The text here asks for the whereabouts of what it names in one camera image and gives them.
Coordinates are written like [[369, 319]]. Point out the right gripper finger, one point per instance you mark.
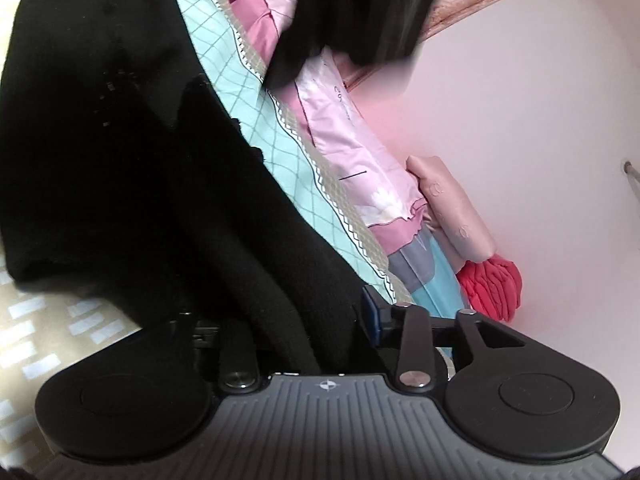
[[403, 334]]

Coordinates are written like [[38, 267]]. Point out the pink purple pillow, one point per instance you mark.
[[386, 197]]

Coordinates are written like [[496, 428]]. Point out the peach folded cloth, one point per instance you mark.
[[466, 232]]

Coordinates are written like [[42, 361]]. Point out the black pants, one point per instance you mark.
[[122, 174]]

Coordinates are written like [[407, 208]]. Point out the dark hanging clothes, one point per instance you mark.
[[369, 32]]

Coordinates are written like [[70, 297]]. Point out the red knitted cloth right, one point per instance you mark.
[[493, 287]]

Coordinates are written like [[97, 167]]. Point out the zigzag patterned bed sheet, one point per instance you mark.
[[293, 430]]

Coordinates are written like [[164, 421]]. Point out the blue grey striped pillow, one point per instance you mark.
[[425, 271]]

